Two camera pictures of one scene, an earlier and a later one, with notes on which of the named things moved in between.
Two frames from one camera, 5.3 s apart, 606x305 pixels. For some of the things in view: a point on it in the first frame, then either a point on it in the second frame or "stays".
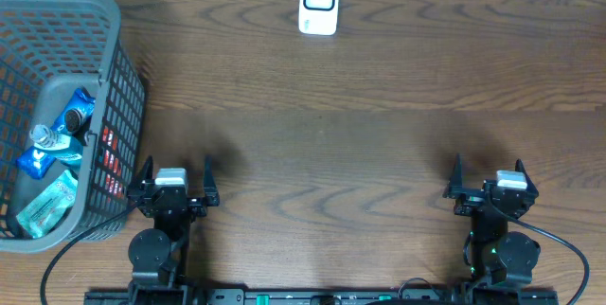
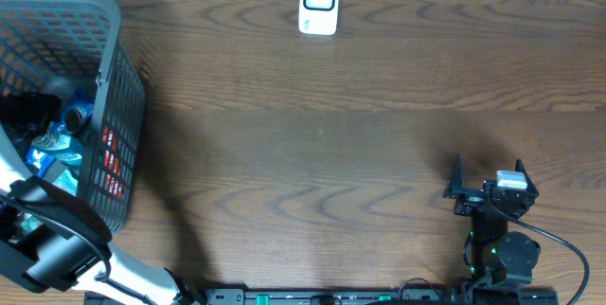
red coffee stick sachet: [114, 186] stays
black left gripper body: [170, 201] to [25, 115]
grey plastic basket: [53, 43] stays
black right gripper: [472, 198] stays
